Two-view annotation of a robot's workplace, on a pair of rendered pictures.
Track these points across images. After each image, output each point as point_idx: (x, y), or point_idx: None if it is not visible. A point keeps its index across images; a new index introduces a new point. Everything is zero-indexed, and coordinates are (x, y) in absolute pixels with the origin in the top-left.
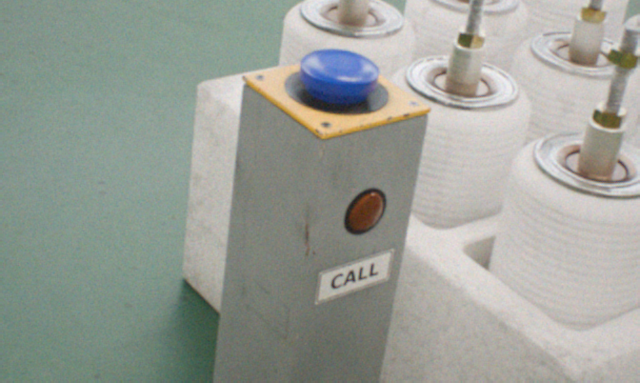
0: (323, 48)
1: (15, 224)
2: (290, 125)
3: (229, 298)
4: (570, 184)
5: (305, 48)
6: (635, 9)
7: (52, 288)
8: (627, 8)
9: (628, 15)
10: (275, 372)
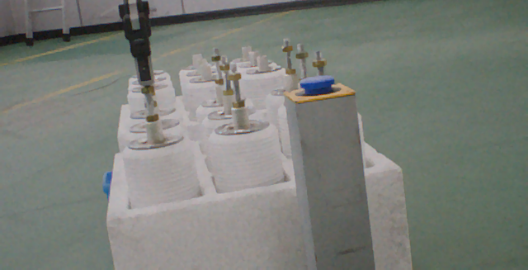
0: (175, 151)
1: None
2: (334, 101)
3: (317, 215)
4: None
5: (165, 158)
6: (21, 199)
7: None
8: (16, 201)
9: (24, 201)
10: (360, 223)
